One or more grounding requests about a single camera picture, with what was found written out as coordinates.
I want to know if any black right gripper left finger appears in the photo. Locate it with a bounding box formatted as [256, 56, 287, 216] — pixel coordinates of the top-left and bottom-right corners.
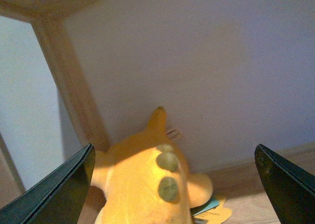
[0, 144, 95, 224]

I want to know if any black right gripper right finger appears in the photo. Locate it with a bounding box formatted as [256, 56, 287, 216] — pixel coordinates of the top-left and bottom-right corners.
[254, 144, 315, 224]

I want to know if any orange plush dinosaur toy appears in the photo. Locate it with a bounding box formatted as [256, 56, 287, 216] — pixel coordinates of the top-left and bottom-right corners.
[91, 107, 213, 224]

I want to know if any paper toy hang tag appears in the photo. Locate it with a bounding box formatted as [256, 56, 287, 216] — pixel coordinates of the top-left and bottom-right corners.
[190, 195, 232, 224]

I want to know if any wooden shelf unit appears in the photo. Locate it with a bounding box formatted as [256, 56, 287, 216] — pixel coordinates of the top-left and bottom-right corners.
[0, 0, 315, 224]

